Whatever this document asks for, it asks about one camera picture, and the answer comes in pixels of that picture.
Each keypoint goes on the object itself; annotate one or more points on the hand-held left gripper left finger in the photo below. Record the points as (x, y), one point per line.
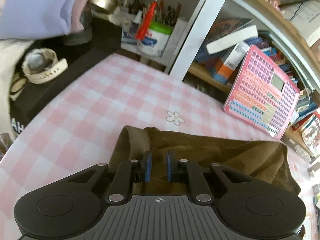
(148, 166)

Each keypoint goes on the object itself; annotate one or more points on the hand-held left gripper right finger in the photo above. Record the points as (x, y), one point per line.
(170, 166)

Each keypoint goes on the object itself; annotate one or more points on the pink checked cartoon desk mat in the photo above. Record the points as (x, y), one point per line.
(112, 92)

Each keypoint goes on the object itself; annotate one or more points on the pink learning tablet toy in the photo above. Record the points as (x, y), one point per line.
(257, 92)

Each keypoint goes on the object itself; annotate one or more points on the orange and white book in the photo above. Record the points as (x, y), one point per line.
(230, 60)

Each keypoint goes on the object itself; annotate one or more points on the white tub with green lid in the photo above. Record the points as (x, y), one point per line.
(152, 42)

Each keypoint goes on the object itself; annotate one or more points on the black case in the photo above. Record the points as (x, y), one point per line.
(75, 60)

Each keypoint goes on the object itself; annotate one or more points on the red tassel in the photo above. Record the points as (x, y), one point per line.
(145, 27)

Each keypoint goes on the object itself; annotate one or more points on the thick white-edged book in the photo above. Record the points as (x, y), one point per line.
(232, 40)

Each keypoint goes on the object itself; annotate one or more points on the dark round cushion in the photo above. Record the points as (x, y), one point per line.
(80, 33)

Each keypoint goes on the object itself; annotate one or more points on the row of standing books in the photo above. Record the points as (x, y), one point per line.
(305, 102)

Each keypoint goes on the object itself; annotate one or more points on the bunch of pens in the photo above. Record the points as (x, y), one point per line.
(162, 12)

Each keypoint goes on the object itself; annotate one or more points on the brass bowl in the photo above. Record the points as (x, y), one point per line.
(102, 0)

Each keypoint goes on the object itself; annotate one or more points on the lavender cloth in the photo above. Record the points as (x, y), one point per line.
(37, 5)

